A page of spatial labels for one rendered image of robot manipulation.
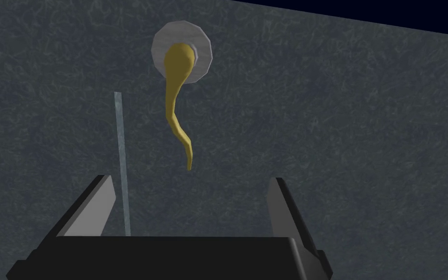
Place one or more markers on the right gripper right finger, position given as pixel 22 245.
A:
pixel 286 212

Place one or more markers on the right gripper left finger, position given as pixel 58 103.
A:
pixel 92 210

